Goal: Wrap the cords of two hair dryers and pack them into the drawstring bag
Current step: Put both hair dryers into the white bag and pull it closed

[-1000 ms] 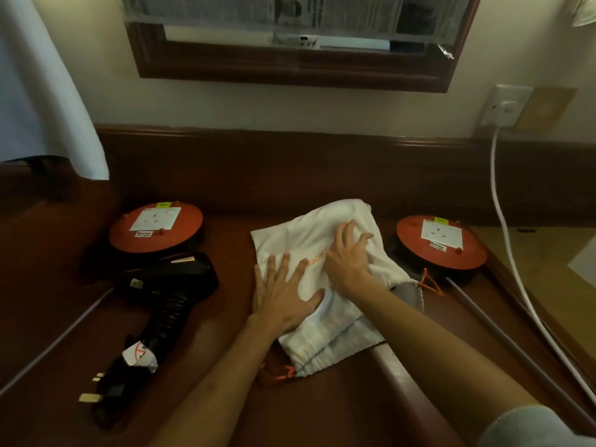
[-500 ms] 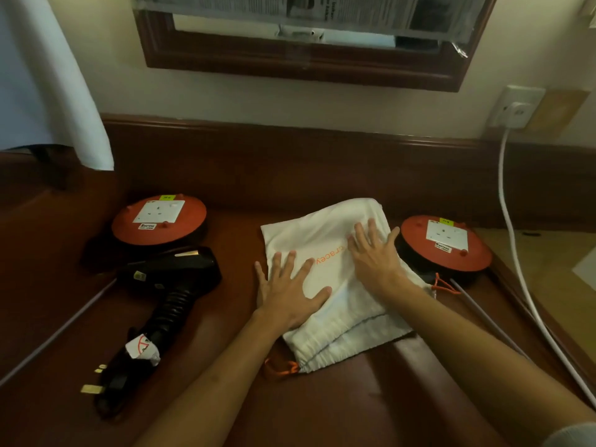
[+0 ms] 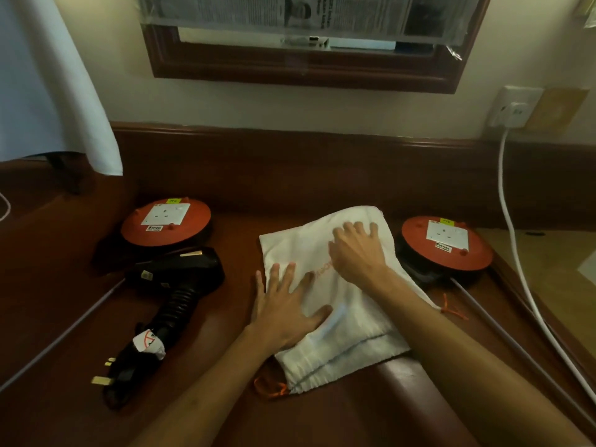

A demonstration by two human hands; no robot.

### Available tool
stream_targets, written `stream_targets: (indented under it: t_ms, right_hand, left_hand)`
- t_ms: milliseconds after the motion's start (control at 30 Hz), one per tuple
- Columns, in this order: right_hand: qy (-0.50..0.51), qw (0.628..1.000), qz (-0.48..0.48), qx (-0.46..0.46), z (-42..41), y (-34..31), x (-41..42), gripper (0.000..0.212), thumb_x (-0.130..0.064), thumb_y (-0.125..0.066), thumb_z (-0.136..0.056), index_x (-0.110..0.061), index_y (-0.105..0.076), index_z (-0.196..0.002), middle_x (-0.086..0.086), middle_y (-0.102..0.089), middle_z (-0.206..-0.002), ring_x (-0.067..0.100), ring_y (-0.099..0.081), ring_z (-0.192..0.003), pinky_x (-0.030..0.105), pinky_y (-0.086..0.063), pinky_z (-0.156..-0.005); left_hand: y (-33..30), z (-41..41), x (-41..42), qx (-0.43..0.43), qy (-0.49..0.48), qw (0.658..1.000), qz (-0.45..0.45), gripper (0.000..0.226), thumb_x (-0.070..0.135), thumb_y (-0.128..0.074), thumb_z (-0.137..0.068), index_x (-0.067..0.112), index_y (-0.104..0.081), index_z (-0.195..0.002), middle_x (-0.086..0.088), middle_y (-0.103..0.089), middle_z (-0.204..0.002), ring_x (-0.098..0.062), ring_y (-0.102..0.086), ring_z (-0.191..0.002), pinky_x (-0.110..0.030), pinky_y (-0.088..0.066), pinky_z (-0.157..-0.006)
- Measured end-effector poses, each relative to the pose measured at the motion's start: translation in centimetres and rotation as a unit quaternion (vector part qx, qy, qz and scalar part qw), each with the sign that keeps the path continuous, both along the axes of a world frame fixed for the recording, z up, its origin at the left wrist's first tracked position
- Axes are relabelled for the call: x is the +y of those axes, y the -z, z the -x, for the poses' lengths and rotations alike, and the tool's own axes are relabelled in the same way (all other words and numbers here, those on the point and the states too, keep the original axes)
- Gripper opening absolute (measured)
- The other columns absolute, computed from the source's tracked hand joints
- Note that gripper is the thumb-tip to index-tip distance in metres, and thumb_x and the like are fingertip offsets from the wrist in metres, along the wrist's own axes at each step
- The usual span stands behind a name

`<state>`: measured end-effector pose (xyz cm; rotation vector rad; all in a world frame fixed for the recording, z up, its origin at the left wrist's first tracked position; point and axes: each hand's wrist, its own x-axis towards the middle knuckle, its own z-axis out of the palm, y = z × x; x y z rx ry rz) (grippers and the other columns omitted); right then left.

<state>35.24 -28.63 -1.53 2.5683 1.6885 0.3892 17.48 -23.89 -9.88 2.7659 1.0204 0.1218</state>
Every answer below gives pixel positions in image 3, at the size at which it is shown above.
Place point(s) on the person's left middle finger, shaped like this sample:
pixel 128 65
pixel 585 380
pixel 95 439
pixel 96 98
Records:
pixel 288 276

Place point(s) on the person's left forearm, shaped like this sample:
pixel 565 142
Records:
pixel 209 395

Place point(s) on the white wall plug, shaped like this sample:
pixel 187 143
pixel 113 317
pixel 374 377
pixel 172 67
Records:
pixel 511 114

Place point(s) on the person's right forearm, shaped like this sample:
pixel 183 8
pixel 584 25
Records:
pixel 456 367

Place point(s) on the newspaper sheet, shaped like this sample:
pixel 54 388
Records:
pixel 354 13

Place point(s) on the person's left hand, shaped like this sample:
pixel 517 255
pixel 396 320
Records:
pixel 279 321

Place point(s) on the white paper sheet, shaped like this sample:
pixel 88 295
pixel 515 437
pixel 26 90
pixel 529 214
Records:
pixel 589 267

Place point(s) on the tan wall plate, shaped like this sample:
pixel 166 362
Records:
pixel 558 109

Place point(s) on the white wall socket plate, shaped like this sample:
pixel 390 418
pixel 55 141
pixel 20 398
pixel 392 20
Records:
pixel 521 95

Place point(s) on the white warning tag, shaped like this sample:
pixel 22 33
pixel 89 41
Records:
pixel 150 343

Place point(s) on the white hanging cloth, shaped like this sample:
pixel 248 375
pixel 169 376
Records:
pixel 46 79

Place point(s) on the person's right middle finger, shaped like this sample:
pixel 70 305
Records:
pixel 349 229

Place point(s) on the person's right little finger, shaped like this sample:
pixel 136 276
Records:
pixel 374 232

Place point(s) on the person's left thumb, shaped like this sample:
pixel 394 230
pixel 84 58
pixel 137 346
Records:
pixel 320 316

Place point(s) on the person's right thumb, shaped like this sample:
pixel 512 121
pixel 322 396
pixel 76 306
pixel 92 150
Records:
pixel 333 253

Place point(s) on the person's right hand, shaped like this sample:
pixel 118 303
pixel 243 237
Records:
pixel 358 260

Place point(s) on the person's left little finger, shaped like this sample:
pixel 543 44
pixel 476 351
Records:
pixel 259 290

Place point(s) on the black hair dryer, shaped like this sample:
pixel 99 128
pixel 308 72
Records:
pixel 181 279

